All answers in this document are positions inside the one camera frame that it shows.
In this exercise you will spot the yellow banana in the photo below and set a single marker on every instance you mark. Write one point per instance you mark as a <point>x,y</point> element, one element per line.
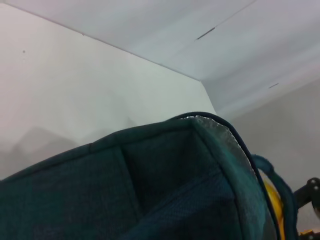
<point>273,205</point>

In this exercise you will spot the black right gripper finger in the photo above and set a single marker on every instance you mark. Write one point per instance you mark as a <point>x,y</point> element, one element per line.
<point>311,235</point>
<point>311,191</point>

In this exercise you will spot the dark teal insulated lunch bag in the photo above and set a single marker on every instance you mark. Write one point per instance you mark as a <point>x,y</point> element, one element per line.
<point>125,187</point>

